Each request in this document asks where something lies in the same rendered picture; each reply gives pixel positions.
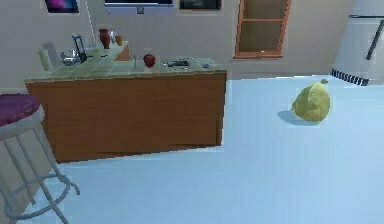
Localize wooden framed window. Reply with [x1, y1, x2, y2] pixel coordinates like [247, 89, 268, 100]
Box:
[232, 0, 292, 61]

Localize white framed television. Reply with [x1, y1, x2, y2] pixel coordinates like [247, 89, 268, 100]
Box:
[103, 0, 175, 15]

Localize dark framed picture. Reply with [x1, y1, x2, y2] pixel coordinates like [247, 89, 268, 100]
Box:
[178, 0, 223, 11]

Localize purple framed picture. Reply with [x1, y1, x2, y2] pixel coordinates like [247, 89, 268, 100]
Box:
[44, 0, 81, 15]

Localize red apple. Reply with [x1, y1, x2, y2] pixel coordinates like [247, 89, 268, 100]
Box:
[143, 53, 156, 69]

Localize dark red vase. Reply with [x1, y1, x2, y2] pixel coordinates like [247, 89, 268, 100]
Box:
[98, 28, 112, 50]

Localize maroon seat metal stool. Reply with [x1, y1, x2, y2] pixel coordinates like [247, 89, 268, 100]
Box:
[0, 93, 81, 224]

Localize wooden kitchen counter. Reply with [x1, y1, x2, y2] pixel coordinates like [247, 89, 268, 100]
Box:
[24, 40, 229, 164]

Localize yellow garbage bag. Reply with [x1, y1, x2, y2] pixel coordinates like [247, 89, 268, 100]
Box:
[291, 78, 332, 123]

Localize silver kettle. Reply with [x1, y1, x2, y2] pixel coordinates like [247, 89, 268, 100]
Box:
[60, 49, 81, 67]

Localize black coffee machine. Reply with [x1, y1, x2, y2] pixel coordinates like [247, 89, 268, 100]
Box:
[71, 33, 89, 64]

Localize black fridge handle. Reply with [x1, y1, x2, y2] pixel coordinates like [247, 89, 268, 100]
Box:
[365, 18, 384, 62]

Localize black stove burner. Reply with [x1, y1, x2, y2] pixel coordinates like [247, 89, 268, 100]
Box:
[162, 58, 192, 69]

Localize white fridge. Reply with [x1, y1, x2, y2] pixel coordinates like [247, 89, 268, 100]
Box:
[330, 0, 384, 87]

